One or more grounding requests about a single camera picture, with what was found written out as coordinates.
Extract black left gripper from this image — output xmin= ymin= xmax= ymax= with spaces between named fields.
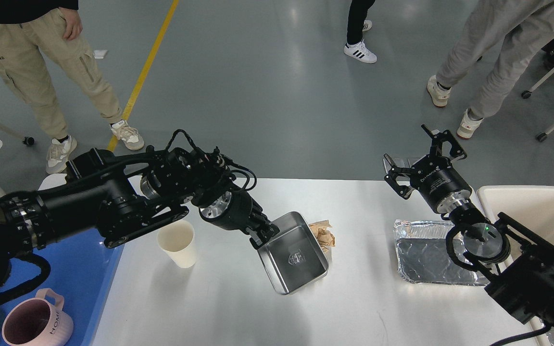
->
xmin=199 ymin=191 xmax=280 ymax=249

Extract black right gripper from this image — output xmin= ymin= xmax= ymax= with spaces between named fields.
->
xmin=383 ymin=124 xmax=472 ymax=214

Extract metal rectangular tin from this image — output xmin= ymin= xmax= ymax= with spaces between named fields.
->
xmin=257 ymin=211 xmax=329 ymax=295

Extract cream paper cup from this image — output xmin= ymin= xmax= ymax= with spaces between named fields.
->
xmin=157 ymin=220 xmax=198 ymax=269

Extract aluminium foil tray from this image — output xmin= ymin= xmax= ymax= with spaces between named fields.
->
xmin=393 ymin=220 xmax=489 ymax=286

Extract pink mug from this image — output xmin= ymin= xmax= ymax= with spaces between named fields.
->
xmin=1 ymin=288 xmax=74 ymax=346

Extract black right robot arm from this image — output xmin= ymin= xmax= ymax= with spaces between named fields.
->
xmin=383 ymin=128 xmax=554 ymax=346

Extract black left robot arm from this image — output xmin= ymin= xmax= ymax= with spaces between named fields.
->
xmin=0 ymin=129 xmax=279 ymax=305

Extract crumpled brown paper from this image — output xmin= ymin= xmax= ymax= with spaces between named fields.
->
xmin=308 ymin=220 xmax=336 ymax=253

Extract cream plastic bin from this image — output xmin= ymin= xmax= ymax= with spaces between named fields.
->
xmin=477 ymin=185 xmax=554 ymax=245

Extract person in black trousers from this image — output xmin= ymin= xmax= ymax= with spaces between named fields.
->
xmin=343 ymin=0 xmax=378 ymax=64

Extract person in grey trousers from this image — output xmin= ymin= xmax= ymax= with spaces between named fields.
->
xmin=426 ymin=0 xmax=554 ymax=140

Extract blue plastic tray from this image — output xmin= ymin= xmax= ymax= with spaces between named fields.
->
xmin=0 ymin=229 xmax=123 ymax=346

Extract person in beige trousers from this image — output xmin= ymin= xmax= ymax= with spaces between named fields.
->
xmin=0 ymin=0 xmax=144 ymax=174

